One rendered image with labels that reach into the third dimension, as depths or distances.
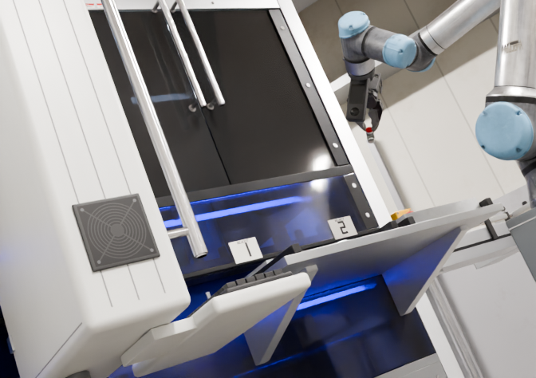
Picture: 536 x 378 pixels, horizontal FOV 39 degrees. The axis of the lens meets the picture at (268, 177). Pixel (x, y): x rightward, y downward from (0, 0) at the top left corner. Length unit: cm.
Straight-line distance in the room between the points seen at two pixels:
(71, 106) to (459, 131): 362
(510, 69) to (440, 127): 311
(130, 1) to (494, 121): 114
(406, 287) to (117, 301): 112
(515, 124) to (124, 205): 81
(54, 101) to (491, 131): 88
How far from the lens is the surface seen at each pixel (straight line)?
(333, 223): 217
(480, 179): 465
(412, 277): 212
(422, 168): 475
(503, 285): 459
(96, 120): 132
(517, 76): 166
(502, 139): 163
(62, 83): 134
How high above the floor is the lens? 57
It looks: 17 degrees up
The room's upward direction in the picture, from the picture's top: 22 degrees counter-clockwise
